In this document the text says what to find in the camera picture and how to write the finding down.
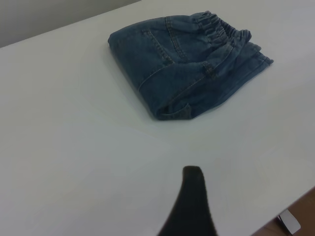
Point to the white table leg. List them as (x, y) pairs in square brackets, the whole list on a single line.
[(290, 221)]

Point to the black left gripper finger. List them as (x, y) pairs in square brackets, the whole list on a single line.
[(192, 209)]

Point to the blue denim jeans with print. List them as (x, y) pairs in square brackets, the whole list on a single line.
[(184, 73)]

